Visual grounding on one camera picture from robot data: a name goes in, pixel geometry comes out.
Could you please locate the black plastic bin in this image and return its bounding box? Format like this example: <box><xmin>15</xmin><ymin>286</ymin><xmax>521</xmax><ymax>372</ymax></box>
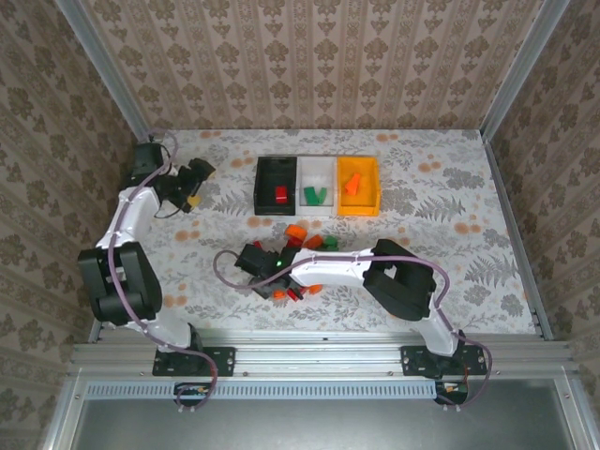
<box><xmin>253</xmin><ymin>156</ymin><xmax>298</xmax><ymax>217</ymax></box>

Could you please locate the white plastic bin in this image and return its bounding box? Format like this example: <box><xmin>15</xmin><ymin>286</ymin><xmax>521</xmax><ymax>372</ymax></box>
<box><xmin>295</xmin><ymin>156</ymin><xmax>339</xmax><ymax>217</ymax></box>

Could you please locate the yellow plastic bin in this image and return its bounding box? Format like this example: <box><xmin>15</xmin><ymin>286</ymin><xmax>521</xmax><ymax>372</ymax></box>
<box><xmin>336</xmin><ymin>156</ymin><xmax>381</xmax><ymax>218</ymax></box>

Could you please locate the floral tablecloth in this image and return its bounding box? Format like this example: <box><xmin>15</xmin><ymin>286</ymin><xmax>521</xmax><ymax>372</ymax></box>
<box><xmin>108</xmin><ymin>128</ymin><xmax>537</xmax><ymax>335</ymax></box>

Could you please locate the grey metal panel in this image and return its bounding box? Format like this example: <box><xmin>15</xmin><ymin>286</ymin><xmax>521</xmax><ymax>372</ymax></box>
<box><xmin>46</xmin><ymin>379</ymin><xmax>592</xmax><ymax>450</ymax></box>

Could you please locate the aluminium mounting rail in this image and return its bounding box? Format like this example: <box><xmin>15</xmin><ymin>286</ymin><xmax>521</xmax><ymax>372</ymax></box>
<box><xmin>68</xmin><ymin>327</ymin><xmax>581</xmax><ymax>382</ymax></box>

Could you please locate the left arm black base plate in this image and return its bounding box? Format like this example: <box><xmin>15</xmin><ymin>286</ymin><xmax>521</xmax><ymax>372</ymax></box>
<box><xmin>153</xmin><ymin>345</ymin><xmax>236</xmax><ymax>379</ymax></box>

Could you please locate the grey slotted cable duct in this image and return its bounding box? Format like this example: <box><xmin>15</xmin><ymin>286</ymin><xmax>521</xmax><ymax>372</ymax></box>
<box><xmin>85</xmin><ymin>382</ymin><xmax>442</xmax><ymax>400</ymax></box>

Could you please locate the left aluminium frame post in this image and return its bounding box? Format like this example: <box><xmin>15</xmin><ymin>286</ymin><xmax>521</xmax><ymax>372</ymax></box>
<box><xmin>54</xmin><ymin>0</ymin><xmax>156</xmax><ymax>146</ymax></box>

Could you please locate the aluminium frame post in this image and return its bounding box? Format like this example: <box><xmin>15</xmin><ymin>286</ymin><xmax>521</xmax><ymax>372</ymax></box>
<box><xmin>478</xmin><ymin>0</ymin><xmax>572</xmax><ymax>142</ymax></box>
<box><xmin>54</xmin><ymin>0</ymin><xmax>156</xmax><ymax>146</ymax></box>

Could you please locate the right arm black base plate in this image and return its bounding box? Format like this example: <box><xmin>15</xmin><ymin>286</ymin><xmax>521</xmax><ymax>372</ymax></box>
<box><xmin>400</xmin><ymin>345</ymin><xmax>488</xmax><ymax>379</ymax></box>

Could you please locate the right aluminium side rail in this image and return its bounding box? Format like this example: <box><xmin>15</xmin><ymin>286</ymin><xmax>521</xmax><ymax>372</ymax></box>
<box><xmin>482</xmin><ymin>135</ymin><xmax>555</xmax><ymax>342</ymax></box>

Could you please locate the right aluminium frame post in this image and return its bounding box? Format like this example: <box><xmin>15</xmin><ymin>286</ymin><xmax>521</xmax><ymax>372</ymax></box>
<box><xmin>478</xmin><ymin>0</ymin><xmax>572</xmax><ymax>142</ymax></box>

